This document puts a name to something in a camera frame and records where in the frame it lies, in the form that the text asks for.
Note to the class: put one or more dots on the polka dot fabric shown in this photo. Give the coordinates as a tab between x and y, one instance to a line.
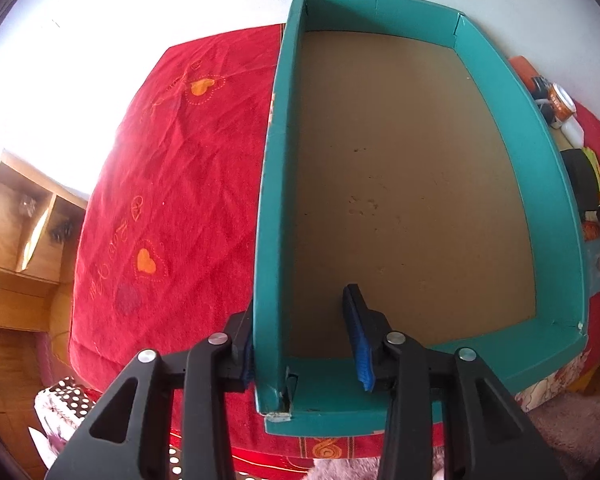
60	408

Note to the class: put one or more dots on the pink fluffy rug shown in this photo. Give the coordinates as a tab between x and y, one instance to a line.
569	423

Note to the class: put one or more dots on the white earbuds case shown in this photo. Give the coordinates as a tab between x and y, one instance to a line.
573	132

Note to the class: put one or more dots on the black round object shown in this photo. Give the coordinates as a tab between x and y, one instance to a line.
582	178

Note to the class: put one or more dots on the orange tape roll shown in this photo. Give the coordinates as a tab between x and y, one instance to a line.
560	105

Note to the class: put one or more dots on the wooden bedside cabinet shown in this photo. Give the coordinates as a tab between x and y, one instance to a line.
40	225

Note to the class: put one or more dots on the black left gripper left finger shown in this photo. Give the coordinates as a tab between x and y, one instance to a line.
127	433

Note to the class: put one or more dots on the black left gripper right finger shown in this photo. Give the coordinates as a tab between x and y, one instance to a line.
486	434

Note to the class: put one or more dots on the red bedspread with hearts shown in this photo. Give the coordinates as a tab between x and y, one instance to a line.
168	242

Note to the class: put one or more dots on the teal cardboard box lid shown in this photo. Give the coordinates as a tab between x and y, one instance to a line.
404	155

